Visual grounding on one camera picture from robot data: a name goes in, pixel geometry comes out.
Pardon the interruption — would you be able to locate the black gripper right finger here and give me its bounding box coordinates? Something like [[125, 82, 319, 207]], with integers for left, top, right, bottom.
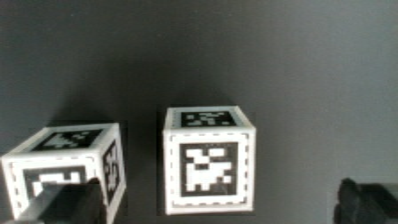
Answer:
[[331, 178, 398, 224]]

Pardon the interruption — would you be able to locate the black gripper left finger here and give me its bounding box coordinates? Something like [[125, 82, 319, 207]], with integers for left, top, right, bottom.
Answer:
[[17, 178, 106, 224]]

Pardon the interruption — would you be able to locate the white tagged chair leg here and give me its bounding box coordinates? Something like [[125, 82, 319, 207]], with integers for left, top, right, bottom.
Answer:
[[163, 106, 255, 215], [0, 123, 125, 224]]

